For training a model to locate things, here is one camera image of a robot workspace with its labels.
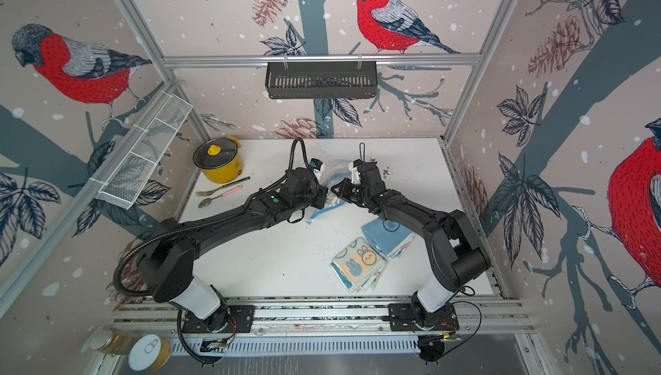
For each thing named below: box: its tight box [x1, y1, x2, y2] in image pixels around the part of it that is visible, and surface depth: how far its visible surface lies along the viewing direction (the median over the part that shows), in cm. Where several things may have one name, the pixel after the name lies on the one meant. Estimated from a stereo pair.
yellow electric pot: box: [202, 135, 244, 185], surface depth 106 cm
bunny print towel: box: [330, 236, 389, 294], surface depth 83 cm
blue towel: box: [360, 216, 415, 259], surface depth 90 cm
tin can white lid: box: [127, 333, 173, 372], surface depth 66 cm
